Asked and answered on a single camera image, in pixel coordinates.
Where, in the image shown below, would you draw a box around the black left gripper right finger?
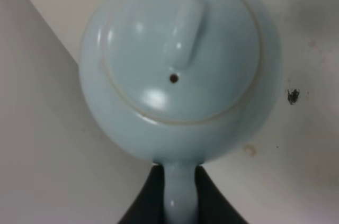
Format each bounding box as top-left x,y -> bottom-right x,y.
195,166 -> 248,224

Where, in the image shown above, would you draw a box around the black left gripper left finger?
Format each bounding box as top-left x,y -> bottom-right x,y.
119,165 -> 165,224

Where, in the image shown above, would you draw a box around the light blue porcelain teapot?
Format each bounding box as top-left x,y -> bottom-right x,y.
78,0 -> 282,223

